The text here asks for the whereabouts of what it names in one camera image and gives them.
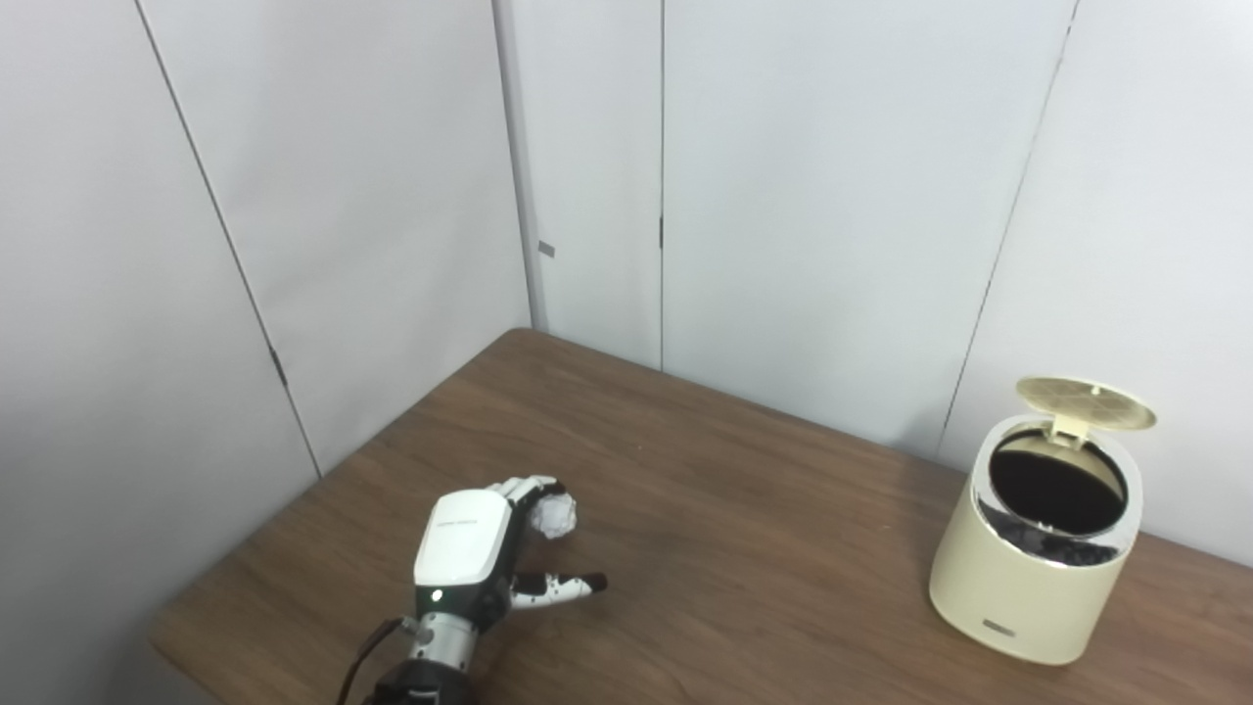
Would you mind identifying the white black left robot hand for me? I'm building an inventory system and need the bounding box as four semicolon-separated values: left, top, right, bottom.
412;476;609;628

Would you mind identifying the white paper ball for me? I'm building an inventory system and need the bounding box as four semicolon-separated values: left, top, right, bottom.
530;495;578;539

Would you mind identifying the cream-colored bin with lid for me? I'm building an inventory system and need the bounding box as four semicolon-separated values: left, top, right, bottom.
928;376;1158;667

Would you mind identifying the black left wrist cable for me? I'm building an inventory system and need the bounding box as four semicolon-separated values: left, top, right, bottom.
336;617;417;705

